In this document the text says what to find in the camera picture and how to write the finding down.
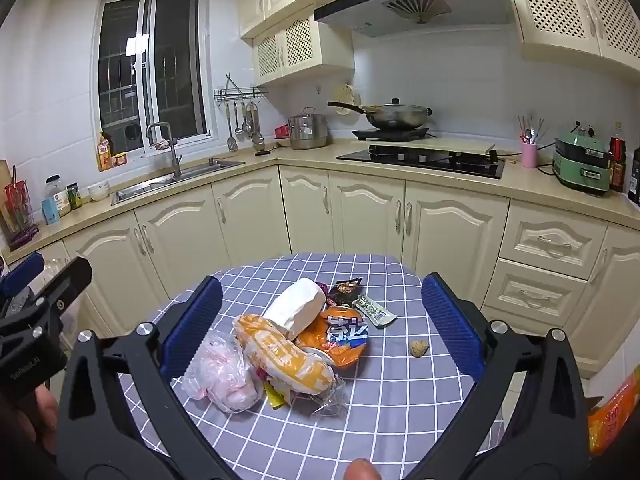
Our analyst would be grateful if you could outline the dark brown snack wrapper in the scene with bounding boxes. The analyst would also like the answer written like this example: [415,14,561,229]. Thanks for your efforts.
[327,278,364,307]

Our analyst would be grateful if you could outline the clear plastic wrapper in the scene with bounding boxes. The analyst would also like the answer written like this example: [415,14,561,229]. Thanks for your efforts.
[287,375,348,418]

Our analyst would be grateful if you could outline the pink plastic bag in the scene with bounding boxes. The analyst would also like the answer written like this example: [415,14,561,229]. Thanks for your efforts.
[181,329,263,413]

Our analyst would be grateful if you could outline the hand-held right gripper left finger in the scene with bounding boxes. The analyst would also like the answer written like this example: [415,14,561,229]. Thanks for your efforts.
[56,275,236,480]

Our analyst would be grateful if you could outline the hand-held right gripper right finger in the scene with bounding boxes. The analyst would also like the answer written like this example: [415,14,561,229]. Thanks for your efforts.
[400,272,591,480]

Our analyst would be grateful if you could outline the blue checked tablecloth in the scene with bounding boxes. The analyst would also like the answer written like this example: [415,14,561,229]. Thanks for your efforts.
[65,252,506,480]

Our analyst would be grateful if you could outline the dark sauce bottle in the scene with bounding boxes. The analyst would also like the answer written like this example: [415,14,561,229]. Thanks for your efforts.
[608,127,627,193]
[628,135,640,206]

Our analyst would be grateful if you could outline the black range hood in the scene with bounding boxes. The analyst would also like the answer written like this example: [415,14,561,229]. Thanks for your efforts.
[313,0,516,38]

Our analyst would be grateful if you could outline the round cream wall strainer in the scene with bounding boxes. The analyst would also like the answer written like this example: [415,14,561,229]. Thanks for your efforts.
[332,83,361,117]

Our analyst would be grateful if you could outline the small lattice wall cabinet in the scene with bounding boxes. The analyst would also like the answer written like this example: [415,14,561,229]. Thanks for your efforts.
[252,15,356,86]

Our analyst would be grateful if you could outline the red chopstick rack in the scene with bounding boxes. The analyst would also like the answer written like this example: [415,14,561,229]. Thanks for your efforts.
[4,180,41,251]

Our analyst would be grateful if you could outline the green white printed wrapper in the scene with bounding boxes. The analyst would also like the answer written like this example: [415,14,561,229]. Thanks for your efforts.
[352,294,398,329]

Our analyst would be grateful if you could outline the white paper bag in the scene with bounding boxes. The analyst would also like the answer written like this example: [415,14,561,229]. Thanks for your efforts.
[262,277,327,341]

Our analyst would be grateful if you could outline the kitchen window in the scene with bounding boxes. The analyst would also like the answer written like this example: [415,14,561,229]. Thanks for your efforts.
[95,0,213,153]

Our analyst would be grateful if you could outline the cream drawer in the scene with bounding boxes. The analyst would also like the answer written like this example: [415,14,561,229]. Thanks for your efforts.
[502,200,608,266]
[482,259,591,316]

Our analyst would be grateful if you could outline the black gas hob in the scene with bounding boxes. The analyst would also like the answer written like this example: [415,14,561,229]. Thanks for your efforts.
[336,144,506,180]

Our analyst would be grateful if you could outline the small yellow wrapper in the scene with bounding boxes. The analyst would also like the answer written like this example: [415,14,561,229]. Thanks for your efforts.
[262,377,288,411]

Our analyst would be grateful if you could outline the person's right hand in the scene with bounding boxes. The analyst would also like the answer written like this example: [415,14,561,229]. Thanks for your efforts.
[345,458,382,480]

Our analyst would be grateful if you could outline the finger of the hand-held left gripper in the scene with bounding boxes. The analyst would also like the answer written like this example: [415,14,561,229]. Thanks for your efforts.
[27,256,94,321]
[0,252,46,301]

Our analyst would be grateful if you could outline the steel stock pot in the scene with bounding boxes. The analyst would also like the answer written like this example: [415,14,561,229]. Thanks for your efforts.
[287,106,331,151]

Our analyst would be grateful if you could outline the steel wok with lid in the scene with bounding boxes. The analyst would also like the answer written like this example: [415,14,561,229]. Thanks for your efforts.
[327,98,433,130]

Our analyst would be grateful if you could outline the green electric cooker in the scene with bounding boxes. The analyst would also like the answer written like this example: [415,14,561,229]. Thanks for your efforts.
[552,122,613,196]

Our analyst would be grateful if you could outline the large lattice wall cabinet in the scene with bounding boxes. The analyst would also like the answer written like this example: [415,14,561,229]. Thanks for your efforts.
[500,0,640,73]

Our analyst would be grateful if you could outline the orange snack bag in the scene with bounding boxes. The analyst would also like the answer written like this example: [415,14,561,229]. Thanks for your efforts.
[300,305,371,368]

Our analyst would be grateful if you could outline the yellow noodle bag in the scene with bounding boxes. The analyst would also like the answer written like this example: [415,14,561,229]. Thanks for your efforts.
[234,314,336,395]

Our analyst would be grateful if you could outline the person's left hand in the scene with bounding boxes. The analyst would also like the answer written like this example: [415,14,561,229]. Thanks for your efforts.
[12,387,60,458]

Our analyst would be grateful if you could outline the steel faucet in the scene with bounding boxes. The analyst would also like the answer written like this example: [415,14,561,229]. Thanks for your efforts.
[146,122,183,178]

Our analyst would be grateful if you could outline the orange yellow packet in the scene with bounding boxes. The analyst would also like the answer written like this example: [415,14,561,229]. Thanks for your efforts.
[96,131,115,171]

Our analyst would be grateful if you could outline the orange plastic bag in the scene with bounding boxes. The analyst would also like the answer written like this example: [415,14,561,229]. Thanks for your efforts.
[587,370,640,456]

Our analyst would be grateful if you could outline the bundle of chopsticks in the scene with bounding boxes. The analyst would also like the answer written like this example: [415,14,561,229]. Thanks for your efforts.
[517,115,546,144]

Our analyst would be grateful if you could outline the black wall rack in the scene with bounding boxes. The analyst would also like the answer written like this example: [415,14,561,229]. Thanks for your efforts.
[214,74,268,106]

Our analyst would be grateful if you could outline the steel sink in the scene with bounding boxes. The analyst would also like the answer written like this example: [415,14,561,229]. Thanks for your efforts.
[111,159,246,206]

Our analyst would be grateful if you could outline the cream base cabinet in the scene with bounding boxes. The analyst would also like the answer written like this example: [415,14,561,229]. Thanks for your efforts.
[0,162,640,376]

